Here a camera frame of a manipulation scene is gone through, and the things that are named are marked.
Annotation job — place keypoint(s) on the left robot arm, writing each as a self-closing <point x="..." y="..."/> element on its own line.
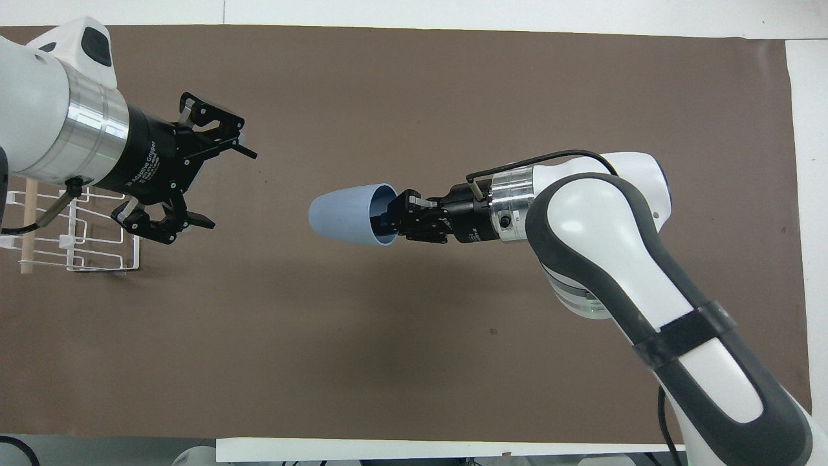
<point x="45" y="110"/>

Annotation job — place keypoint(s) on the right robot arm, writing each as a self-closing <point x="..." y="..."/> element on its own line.
<point x="647" y="259"/>

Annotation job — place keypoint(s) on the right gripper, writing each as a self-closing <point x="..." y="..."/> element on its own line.
<point x="471" y="217"/>

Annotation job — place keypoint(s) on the light blue plastic cup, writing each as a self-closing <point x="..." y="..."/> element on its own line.
<point x="339" y="213"/>

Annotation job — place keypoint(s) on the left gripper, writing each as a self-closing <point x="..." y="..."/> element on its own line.
<point x="152" y="158"/>

